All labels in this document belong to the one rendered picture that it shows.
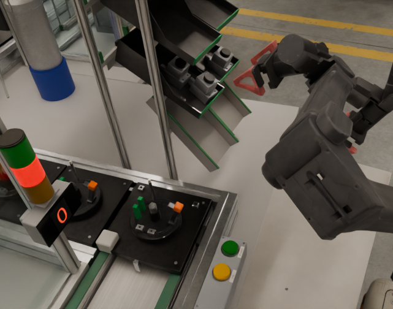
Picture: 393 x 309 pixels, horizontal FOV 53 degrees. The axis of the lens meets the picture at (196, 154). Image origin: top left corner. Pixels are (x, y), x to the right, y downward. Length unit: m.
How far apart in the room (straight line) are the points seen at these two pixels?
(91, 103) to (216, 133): 0.72
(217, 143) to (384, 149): 1.76
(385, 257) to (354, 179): 1.84
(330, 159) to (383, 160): 2.30
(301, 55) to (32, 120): 1.27
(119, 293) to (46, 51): 1.06
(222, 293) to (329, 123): 0.61
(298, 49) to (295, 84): 2.50
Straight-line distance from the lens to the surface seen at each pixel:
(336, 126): 0.46
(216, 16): 1.14
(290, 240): 1.19
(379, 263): 2.25
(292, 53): 0.80
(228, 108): 1.33
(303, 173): 0.47
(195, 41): 1.01
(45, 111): 1.82
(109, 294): 1.08
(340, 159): 0.45
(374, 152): 2.78
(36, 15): 1.71
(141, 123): 1.59
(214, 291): 0.98
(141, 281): 1.07
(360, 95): 1.14
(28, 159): 0.76
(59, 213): 0.87
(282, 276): 1.12
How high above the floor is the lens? 1.84
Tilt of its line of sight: 44 degrees down
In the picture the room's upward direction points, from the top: 7 degrees counter-clockwise
